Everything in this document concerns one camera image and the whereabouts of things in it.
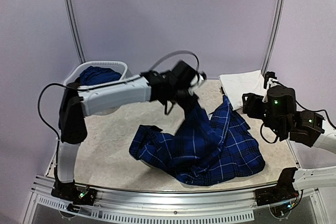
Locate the white t-shirt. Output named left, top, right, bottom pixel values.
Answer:
left=219, top=70, right=266, bottom=111

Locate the blue plaid shirt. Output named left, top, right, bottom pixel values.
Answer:
left=129, top=95, right=266, bottom=186

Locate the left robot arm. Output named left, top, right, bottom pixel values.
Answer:
left=55, top=61, right=206, bottom=200

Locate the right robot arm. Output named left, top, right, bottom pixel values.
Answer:
left=242, top=84, right=335, bottom=201

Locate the white plastic laundry basket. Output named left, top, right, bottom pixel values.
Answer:
left=62, top=61, right=132, bottom=116

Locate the dark blue garment in basket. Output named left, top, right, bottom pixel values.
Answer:
left=75, top=66, right=121, bottom=86

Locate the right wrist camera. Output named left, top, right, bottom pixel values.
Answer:
left=262, top=71, right=278, bottom=103

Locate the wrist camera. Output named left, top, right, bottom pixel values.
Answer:
left=190, top=72, right=207, bottom=89
left=262, top=71, right=278, bottom=103

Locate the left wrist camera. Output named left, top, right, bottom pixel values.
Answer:
left=190, top=72, right=207, bottom=89

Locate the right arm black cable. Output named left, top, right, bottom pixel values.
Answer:
left=259, top=100, right=336, bottom=144

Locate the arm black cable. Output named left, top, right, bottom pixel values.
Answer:
left=259, top=100, right=336, bottom=144
left=37, top=49, right=200, bottom=183

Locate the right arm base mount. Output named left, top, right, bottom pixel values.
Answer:
left=254, top=167, right=303, bottom=220

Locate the aluminium front rail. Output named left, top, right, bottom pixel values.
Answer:
left=22, top=175, right=331, bottom=223

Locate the right corner wall post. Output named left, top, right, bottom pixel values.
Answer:
left=261, top=0, right=285, bottom=76

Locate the corner wall post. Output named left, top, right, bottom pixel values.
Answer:
left=64, top=0, right=86, bottom=63
left=261, top=0, right=285, bottom=76

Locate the left corner wall post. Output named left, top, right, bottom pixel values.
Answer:
left=64, top=0, right=86, bottom=63

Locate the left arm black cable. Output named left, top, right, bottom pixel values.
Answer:
left=37, top=49, right=200, bottom=183

